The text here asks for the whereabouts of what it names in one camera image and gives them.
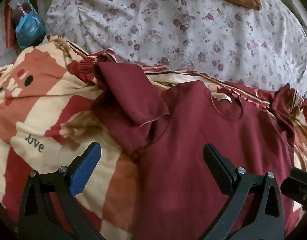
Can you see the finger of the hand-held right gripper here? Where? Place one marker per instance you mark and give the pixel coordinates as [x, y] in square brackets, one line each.
[297, 185]

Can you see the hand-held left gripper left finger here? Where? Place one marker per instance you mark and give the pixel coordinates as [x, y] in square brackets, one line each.
[84, 172]

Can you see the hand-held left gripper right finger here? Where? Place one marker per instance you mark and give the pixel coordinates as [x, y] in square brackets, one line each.
[218, 173]

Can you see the maroon short-sleeved shirt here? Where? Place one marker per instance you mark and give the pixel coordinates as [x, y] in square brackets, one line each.
[183, 142]

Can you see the red and cream printed blanket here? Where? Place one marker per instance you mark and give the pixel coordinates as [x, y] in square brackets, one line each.
[43, 120]

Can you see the white floral bedsheet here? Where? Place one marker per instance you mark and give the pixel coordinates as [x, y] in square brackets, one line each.
[181, 30]

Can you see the blue plastic packet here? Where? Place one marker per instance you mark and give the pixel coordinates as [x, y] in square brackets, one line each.
[28, 30]

